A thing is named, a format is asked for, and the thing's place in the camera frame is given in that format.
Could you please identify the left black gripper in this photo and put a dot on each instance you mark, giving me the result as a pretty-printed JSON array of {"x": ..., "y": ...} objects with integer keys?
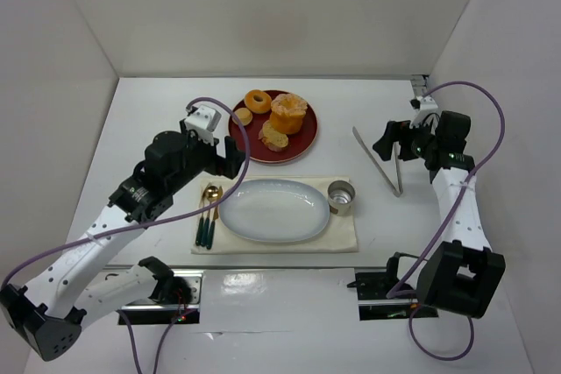
[{"x": 217, "y": 159}]

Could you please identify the gold knife green handle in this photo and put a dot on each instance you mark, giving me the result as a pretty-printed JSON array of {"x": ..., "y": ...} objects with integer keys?
[{"x": 213, "y": 222}]

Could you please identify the tall orange frosted cake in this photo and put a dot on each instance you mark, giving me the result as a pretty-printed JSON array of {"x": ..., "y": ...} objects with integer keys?
[{"x": 287, "y": 113}]

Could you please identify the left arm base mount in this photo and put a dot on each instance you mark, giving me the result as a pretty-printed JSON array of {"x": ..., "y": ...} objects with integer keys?
[{"x": 182, "y": 305}]

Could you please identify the gold spoon green handle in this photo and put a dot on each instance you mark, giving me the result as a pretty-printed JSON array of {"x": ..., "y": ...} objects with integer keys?
[{"x": 209, "y": 196}]

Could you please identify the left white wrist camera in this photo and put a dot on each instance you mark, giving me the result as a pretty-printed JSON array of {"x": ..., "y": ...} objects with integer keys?
[{"x": 202, "y": 120}]

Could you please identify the white oval plate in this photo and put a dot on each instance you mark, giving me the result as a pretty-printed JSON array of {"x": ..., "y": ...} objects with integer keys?
[{"x": 275, "y": 211}]

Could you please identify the small round brown bun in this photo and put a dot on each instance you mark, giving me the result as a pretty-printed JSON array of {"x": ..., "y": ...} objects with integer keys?
[{"x": 244, "y": 116}]

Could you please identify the beige cloth placemat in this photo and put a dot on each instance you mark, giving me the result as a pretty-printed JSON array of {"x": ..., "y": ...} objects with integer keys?
[{"x": 339, "y": 236}]

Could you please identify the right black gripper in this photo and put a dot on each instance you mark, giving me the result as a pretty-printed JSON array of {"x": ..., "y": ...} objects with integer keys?
[{"x": 406, "y": 144}]

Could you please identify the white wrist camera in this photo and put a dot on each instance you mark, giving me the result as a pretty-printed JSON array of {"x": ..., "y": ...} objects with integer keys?
[
  {"x": 202, "y": 120},
  {"x": 424, "y": 107}
]

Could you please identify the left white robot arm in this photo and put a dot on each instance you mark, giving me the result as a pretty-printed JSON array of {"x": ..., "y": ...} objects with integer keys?
[{"x": 50, "y": 311}]

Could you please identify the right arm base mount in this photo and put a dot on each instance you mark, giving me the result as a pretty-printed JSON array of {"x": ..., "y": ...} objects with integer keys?
[{"x": 371, "y": 288}]

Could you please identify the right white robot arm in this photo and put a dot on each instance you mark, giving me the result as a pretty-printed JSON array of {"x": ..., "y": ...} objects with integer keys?
[{"x": 462, "y": 273}]

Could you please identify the metal tongs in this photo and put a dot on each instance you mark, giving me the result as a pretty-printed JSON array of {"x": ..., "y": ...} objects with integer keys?
[{"x": 393, "y": 183}]

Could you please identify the sliced bread piece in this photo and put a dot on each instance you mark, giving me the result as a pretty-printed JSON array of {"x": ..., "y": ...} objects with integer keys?
[{"x": 272, "y": 139}]

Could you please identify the gold fork green handle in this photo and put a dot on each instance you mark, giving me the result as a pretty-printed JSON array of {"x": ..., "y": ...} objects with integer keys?
[{"x": 208, "y": 191}]

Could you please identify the glazed ring donut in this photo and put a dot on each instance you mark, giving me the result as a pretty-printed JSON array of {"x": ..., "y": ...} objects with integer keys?
[{"x": 258, "y": 101}]

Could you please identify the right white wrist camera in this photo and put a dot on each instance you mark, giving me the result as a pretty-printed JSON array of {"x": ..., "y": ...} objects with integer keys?
[{"x": 424, "y": 107}]

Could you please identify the metal cup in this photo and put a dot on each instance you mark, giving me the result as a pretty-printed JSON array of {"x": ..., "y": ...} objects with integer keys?
[{"x": 341, "y": 195}]

